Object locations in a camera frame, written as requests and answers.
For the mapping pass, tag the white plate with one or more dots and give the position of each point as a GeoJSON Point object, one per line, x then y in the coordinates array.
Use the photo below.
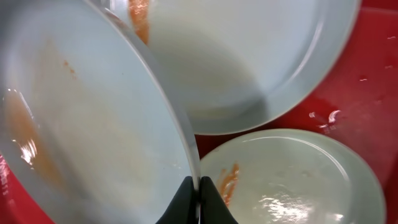
{"type": "Point", "coordinates": [294, 176]}
{"type": "Point", "coordinates": [237, 65]}
{"type": "Point", "coordinates": [89, 123]}

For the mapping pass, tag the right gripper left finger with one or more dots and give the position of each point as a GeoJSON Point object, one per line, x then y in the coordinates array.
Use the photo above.
{"type": "Point", "coordinates": [183, 207]}

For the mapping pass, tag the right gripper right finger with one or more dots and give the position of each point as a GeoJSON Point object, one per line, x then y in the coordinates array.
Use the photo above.
{"type": "Point", "coordinates": [213, 210]}

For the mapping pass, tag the red plastic tray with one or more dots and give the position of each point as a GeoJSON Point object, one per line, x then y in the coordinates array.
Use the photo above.
{"type": "Point", "coordinates": [356, 104]}

